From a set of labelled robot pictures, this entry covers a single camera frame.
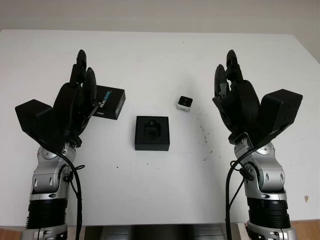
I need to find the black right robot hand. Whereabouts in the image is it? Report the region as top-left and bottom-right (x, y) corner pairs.
(211, 49), (261, 145)

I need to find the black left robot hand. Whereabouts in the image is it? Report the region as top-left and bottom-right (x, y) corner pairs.
(53, 49), (99, 147)

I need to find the black printed box lid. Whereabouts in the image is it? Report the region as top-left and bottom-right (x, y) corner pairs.
(93, 84), (126, 121)

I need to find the small silver cube camera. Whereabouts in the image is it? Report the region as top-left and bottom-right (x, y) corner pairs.
(176, 95), (191, 110)

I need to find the black box base with insert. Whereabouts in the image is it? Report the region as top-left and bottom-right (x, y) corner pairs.
(134, 115), (170, 152)

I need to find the dark grey robot torso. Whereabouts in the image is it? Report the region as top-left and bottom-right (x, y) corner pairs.
(84, 217), (238, 240)

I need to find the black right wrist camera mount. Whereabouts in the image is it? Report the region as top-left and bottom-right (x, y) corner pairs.
(257, 88), (304, 148)

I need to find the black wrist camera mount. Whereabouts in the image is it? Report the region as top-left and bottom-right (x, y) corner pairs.
(14, 99), (66, 151)
(257, 88), (304, 148)

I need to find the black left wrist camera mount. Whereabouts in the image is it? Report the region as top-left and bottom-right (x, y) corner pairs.
(14, 99), (66, 151)

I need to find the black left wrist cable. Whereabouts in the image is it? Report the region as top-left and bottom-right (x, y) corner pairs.
(41, 139), (85, 240)

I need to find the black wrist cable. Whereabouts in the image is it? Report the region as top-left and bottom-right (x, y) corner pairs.
(224, 139), (270, 240)
(41, 139), (85, 240)

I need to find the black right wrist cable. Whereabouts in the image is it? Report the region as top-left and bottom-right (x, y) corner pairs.
(224, 139), (270, 240)

